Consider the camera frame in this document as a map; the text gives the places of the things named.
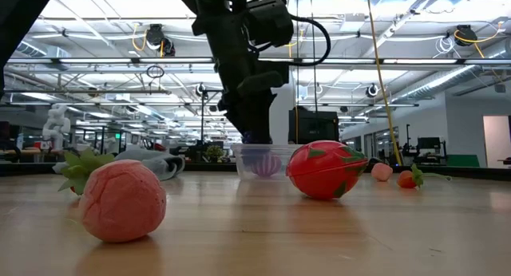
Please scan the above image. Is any clear plastic tupperware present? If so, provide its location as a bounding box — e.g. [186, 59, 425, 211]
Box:
[230, 143, 305, 182]

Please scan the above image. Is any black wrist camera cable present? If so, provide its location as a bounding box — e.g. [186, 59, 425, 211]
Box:
[255, 13, 332, 68]

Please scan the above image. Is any small potted plant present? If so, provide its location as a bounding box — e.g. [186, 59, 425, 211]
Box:
[204, 144, 225, 164]

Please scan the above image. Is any white robot figure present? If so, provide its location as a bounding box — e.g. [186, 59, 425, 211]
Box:
[42, 103, 72, 152]

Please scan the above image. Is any black hanging cable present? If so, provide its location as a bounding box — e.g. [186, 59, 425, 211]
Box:
[309, 0, 319, 113]

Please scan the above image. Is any black ceiling cable reel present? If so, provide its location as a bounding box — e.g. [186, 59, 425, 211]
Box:
[454, 24, 478, 48]
[145, 23, 176, 57]

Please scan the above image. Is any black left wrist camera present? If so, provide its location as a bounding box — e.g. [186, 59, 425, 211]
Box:
[244, 0, 295, 49]

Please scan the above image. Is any black monitor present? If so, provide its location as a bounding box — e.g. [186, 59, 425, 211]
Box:
[288, 105, 340, 144]

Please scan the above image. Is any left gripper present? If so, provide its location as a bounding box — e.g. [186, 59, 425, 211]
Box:
[191, 0, 291, 144]

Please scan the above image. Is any black table frame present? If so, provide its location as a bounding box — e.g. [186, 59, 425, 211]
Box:
[0, 162, 511, 182]

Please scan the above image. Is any pink round toy fruit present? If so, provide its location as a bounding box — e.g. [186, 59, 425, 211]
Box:
[370, 163, 394, 183]
[78, 159, 168, 244]

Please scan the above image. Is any grey cloth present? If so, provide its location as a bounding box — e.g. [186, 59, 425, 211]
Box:
[52, 148, 186, 182]

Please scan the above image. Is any green board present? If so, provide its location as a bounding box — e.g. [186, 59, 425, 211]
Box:
[446, 154, 481, 168]

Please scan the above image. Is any red green dragon fruit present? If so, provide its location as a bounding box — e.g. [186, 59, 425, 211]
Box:
[286, 140, 370, 200]

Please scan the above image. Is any black workstation with monitor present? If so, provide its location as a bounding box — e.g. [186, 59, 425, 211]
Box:
[402, 124, 449, 168]

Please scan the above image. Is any white column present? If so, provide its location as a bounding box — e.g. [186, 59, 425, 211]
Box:
[272, 82, 297, 144]

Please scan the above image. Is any red fruit with green leaves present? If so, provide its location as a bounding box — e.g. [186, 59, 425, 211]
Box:
[52, 148, 116, 197]

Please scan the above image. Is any yellow hanging cable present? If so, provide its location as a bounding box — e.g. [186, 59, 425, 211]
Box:
[365, 0, 403, 167]

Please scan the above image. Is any purple white striped onion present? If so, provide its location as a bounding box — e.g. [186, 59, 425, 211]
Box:
[249, 152, 283, 178]

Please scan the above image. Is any small strawberry with green stem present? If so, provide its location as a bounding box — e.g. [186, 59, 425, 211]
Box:
[396, 163, 454, 190]

